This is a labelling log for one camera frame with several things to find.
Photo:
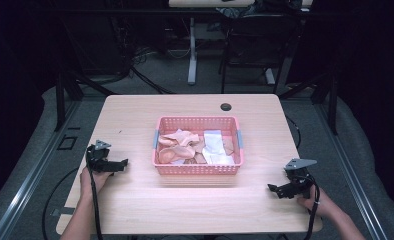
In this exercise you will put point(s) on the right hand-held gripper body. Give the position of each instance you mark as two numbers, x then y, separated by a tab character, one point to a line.
298	181

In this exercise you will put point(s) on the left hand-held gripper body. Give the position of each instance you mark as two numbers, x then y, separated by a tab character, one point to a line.
97	156

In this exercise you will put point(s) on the person's left hand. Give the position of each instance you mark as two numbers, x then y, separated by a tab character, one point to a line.
98	181

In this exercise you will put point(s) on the person's right hand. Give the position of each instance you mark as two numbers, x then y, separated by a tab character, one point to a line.
320	203

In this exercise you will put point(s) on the peach cloth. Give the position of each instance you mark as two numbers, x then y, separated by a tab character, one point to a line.
180	146

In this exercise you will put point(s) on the tan cloth piece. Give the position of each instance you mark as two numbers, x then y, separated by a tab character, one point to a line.
229	146

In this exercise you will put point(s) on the black metal stand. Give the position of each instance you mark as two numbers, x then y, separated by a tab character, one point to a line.
331	100
61	100

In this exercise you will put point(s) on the white cloth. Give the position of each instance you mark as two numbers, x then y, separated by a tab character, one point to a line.
215	150

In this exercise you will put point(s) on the pink plastic basket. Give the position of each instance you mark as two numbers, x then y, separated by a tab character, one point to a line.
198	170

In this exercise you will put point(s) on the black table grommet hole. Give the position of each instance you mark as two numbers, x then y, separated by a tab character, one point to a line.
225	107

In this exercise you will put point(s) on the white furniture foot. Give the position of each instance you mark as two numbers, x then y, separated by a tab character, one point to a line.
270	76

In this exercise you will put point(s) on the white table leg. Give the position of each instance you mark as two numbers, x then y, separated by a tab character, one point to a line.
192	53

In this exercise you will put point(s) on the black chair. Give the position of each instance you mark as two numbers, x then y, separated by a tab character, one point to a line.
258	36

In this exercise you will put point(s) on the light background table top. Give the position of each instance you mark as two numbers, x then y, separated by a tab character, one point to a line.
211	3

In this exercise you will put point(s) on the black square floor frame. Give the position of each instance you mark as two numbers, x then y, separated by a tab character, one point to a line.
67	142

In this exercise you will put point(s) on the aluminium floor rail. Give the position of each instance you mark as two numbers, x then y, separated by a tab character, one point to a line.
35	170
351	173

